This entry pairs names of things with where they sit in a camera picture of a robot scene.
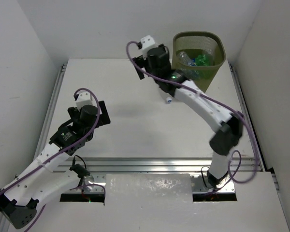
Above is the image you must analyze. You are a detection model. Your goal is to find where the clear bottle blue label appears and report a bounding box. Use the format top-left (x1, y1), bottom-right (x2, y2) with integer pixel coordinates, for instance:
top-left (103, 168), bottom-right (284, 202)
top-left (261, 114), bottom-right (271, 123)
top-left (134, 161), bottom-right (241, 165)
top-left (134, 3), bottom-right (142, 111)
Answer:
top-left (177, 51), bottom-right (196, 66)

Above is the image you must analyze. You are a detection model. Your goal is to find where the green plastic bottle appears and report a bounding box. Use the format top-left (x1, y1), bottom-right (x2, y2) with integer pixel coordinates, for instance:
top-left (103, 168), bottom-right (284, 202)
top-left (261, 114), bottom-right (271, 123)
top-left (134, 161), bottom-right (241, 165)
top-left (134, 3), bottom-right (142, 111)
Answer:
top-left (194, 54), bottom-right (214, 66)

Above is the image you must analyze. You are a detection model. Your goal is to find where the clear unlabelled bottle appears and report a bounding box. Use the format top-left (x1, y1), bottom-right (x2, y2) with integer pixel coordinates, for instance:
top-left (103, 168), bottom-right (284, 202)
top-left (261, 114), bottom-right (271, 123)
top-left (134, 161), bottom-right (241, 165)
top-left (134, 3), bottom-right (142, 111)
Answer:
top-left (203, 49), bottom-right (214, 57)

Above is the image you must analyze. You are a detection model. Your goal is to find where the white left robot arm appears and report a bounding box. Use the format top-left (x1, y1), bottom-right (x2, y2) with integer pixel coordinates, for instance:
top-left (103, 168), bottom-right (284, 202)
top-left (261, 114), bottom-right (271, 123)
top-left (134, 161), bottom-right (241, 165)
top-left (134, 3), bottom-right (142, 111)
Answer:
top-left (0, 100), bottom-right (111, 231)

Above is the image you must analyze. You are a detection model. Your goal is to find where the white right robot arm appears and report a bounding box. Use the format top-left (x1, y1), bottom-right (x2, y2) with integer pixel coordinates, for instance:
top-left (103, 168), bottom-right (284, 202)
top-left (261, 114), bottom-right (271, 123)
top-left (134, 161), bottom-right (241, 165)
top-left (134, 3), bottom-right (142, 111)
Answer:
top-left (132, 42), bottom-right (243, 189)

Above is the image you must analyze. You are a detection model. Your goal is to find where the olive green mesh bin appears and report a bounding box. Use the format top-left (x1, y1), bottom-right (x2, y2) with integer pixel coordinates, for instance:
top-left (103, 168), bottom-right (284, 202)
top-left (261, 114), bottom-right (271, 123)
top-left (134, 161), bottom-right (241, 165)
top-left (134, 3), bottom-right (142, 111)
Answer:
top-left (172, 31), bottom-right (226, 92)

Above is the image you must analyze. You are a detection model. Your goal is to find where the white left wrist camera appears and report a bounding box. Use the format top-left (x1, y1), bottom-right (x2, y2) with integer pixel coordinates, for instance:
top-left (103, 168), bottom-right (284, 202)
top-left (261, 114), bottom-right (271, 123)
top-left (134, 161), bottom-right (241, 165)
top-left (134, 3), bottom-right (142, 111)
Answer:
top-left (75, 90), bottom-right (94, 111)

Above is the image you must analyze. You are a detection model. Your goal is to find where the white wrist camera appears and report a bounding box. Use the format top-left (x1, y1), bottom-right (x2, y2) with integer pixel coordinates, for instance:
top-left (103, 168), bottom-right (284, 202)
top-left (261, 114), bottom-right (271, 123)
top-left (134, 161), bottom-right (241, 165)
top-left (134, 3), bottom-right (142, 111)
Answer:
top-left (137, 35), bottom-right (158, 59)
top-left (75, 90), bottom-right (94, 111)

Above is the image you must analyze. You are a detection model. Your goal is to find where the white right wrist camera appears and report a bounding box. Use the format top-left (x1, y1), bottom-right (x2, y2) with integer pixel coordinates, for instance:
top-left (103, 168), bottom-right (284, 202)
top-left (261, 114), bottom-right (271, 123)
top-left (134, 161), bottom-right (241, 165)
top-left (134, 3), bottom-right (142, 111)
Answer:
top-left (137, 35), bottom-right (158, 59)

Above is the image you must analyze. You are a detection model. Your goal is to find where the aluminium frame rail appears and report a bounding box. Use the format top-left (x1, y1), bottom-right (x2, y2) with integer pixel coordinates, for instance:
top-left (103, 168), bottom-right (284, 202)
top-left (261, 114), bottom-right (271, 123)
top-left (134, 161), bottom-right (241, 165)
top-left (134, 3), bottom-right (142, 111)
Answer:
top-left (13, 61), bottom-right (280, 194)

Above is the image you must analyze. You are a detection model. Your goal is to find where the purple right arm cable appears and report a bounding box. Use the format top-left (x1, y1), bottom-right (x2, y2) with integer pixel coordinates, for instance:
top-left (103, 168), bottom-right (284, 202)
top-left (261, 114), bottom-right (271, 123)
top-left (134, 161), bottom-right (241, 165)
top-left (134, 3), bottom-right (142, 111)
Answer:
top-left (125, 41), bottom-right (261, 194)

